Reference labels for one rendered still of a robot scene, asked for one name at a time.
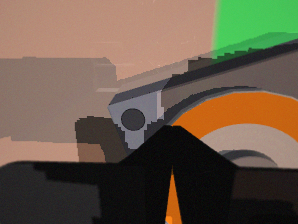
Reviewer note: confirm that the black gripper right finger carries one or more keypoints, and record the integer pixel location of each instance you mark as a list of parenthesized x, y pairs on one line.
[(213, 190)]

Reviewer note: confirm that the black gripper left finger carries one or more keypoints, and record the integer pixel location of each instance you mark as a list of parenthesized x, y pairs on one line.
[(132, 191)]

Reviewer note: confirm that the orange round plate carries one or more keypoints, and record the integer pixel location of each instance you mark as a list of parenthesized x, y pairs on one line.
[(235, 119)]

